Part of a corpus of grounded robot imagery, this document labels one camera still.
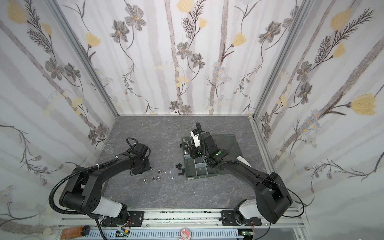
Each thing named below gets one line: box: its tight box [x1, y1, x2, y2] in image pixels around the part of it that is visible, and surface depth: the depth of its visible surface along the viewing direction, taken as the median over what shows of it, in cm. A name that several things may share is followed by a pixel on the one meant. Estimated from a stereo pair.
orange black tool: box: [60, 225, 91, 240], surface depth 69 cm
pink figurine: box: [178, 227, 192, 240], surface depth 69 cm
